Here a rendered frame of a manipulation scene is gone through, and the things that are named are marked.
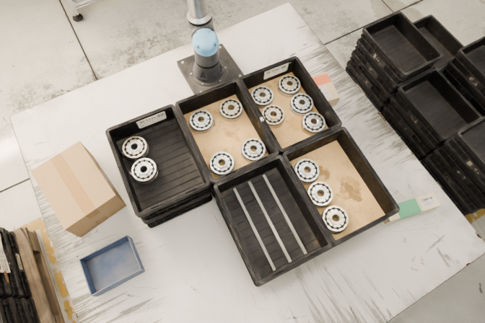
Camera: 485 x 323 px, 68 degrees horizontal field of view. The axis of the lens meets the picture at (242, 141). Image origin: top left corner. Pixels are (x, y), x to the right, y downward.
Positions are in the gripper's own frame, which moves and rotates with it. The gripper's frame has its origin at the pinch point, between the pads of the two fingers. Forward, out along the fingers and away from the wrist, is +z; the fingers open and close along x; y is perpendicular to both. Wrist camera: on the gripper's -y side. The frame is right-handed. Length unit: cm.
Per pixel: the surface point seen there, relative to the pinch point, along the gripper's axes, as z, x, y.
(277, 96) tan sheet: 27, -31, 39
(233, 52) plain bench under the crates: 40, -31, -2
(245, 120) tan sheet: 27, -50, 43
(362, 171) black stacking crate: 23, -20, 88
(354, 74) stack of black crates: 85, 50, 21
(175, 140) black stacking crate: 27, -81, 37
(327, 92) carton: 32, -6, 46
